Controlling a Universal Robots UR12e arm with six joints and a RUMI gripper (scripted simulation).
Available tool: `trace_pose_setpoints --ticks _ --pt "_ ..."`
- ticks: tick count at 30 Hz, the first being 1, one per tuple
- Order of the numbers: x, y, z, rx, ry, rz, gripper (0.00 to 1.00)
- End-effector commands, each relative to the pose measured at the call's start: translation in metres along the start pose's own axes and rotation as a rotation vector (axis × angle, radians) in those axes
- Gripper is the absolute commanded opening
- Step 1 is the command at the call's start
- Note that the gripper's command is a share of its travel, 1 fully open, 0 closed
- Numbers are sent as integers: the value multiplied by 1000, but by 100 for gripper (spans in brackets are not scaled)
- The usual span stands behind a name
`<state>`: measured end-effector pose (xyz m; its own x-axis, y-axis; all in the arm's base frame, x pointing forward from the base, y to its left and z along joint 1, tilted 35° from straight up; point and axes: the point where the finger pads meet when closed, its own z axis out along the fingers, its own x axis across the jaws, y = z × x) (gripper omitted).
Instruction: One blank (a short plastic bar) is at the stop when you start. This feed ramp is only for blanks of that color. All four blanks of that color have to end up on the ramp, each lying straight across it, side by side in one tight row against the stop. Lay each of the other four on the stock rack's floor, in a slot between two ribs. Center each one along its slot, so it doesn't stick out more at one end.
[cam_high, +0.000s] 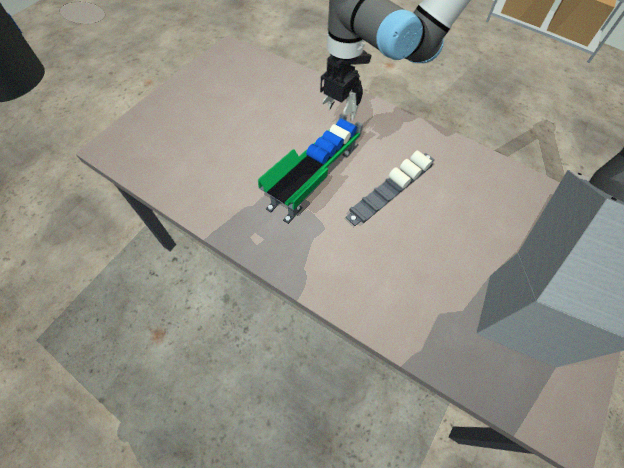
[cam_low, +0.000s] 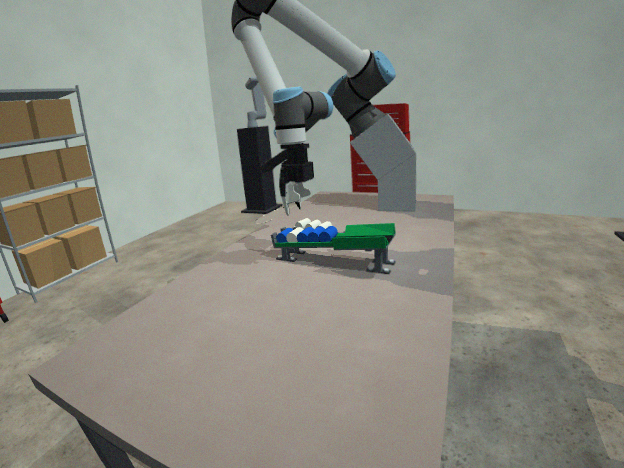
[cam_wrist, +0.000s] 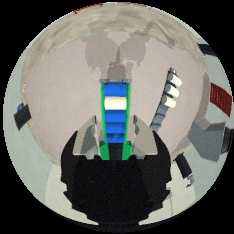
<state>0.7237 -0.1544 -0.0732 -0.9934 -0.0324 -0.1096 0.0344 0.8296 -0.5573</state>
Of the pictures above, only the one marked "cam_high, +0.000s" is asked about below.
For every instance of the blue plastic bar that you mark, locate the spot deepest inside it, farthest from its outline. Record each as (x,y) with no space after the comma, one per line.
(326,145)
(347,126)
(331,137)
(318,153)

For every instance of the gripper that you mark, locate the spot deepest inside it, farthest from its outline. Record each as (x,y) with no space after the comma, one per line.
(338,86)

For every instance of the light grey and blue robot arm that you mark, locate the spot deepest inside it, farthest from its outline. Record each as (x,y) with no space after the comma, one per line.
(396,33)

